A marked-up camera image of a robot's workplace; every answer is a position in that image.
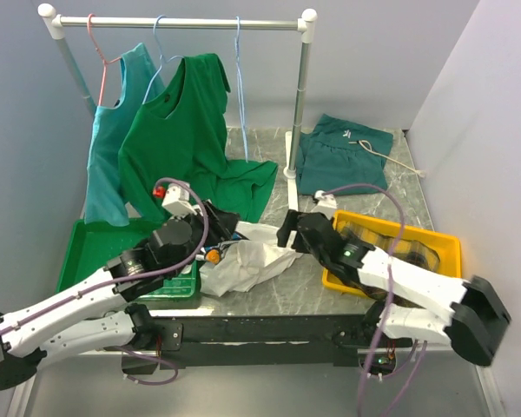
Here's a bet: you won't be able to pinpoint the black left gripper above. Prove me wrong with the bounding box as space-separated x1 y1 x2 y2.
169 199 241 277

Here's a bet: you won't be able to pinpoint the white t-shirt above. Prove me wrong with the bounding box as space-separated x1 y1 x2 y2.
200 221 301 297

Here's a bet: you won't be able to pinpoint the green t-shirt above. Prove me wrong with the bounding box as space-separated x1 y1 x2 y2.
118 53 278 222

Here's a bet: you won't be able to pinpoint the blue hanger holding green shirt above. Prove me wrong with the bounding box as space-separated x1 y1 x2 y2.
142 15 183 104

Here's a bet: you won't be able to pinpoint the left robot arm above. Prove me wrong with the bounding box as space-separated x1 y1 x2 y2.
0 201 240 391

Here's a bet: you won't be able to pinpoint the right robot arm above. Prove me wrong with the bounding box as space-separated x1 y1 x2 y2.
277 209 511 367

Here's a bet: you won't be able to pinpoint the light blue t-shirt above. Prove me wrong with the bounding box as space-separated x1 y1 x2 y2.
84 43 164 227

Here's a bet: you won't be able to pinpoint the dark green shorts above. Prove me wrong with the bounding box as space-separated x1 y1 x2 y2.
296 114 393 195

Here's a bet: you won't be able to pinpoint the green plastic tray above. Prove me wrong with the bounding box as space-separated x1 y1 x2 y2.
56 218 199 301

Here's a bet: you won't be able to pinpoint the yellow plaid cloth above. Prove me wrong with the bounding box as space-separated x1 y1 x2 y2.
338 221 440 301

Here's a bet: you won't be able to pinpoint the yellow plastic tray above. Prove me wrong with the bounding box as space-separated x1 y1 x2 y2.
322 210 462 301

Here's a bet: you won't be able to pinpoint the white metal clothes rack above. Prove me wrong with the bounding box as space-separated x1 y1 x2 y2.
37 3 318 210

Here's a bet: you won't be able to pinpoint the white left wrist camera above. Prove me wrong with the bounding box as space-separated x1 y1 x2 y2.
153 182 195 217

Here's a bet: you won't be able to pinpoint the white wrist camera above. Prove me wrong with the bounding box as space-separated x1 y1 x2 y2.
153 182 195 217
312 190 338 219

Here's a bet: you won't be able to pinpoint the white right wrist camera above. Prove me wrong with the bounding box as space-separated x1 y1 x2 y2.
312 190 338 219

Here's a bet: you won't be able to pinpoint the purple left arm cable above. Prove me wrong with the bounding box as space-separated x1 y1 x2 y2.
0 175 210 387

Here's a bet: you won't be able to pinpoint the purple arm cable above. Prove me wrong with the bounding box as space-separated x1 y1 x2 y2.
0 175 210 387
320 182 428 417

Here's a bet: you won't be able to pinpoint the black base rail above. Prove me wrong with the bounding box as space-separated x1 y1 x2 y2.
95 312 413 374

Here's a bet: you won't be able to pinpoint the pink wire hanger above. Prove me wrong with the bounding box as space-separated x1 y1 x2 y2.
86 14 122 106

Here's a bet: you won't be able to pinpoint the blue wire hanger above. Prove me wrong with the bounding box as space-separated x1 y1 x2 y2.
234 16 249 162

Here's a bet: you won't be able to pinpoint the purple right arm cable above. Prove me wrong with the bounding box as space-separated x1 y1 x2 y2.
320 182 428 417

